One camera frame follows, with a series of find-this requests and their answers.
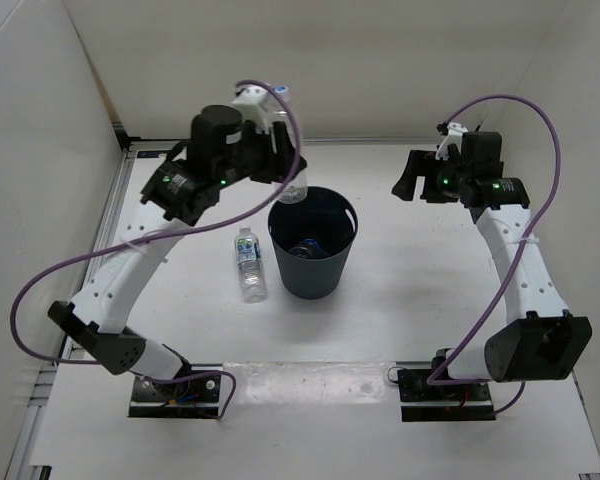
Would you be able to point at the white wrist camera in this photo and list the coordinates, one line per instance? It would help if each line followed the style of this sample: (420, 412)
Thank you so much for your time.
(452, 134)
(253, 102)

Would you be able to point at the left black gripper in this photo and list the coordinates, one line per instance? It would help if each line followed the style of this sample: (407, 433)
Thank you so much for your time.
(273, 170)

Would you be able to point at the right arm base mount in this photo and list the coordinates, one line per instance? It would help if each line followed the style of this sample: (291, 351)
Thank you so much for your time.
(424, 403)

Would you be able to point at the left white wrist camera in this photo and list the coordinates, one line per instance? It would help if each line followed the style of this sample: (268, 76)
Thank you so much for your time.
(253, 102)

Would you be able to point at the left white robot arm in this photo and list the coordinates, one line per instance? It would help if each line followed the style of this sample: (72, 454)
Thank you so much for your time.
(96, 317)

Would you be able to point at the dark grey plastic bin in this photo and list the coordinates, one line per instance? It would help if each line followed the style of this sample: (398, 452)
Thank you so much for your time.
(325, 216)

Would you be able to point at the clear bottle green label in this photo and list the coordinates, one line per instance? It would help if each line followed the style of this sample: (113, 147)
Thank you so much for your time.
(249, 266)

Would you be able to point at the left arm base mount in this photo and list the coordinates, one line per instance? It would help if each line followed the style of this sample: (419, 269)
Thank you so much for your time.
(206, 396)

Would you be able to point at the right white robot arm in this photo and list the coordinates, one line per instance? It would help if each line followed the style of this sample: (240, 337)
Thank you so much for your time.
(541, 340)

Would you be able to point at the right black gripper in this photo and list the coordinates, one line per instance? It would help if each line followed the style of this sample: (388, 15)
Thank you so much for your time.
(419, 164)

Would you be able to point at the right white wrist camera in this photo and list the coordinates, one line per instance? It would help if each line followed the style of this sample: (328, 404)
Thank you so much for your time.
(452, 134)

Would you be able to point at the left blue table sticker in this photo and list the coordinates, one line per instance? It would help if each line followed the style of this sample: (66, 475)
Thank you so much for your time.
(151, 154)

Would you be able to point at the clear unlabelled plastic bottle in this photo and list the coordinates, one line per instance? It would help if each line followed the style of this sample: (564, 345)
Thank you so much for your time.
(297, 189)

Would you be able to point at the clear bottle blue label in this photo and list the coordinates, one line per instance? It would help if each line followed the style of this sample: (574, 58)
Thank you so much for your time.
(309, 249)

